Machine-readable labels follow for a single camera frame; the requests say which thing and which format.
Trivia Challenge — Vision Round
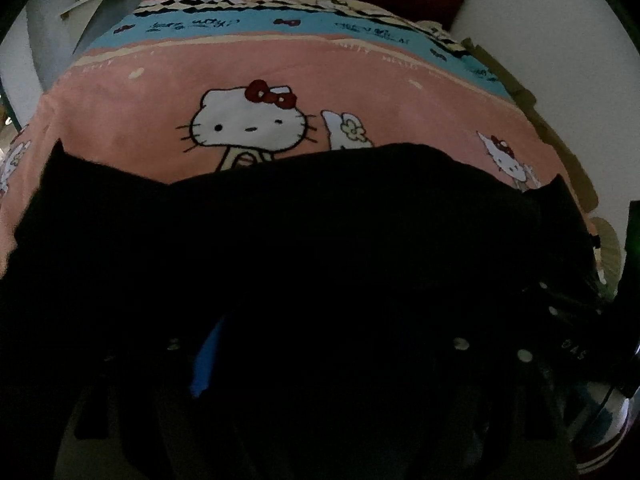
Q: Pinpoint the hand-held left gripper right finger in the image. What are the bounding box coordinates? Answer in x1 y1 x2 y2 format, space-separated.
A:
400 332 577 480

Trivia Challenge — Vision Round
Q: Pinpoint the white red striped shoe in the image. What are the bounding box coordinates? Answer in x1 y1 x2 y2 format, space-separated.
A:
574 384 634 477

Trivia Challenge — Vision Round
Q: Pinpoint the black hooded jacket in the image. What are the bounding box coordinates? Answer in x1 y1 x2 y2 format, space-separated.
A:
0 140 603 480

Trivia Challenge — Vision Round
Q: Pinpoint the olive bed quilt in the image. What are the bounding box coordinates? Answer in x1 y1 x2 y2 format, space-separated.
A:
420 20 623 286

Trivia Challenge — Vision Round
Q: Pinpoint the pink cartoon cat printed blanket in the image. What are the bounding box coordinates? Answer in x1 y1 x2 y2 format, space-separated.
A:
0 0 608 281

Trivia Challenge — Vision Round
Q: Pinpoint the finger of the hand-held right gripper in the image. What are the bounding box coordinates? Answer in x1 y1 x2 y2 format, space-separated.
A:
522 270 603 323

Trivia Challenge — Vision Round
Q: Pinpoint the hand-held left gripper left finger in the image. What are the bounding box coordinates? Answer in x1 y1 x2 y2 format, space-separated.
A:
64 310 232 480

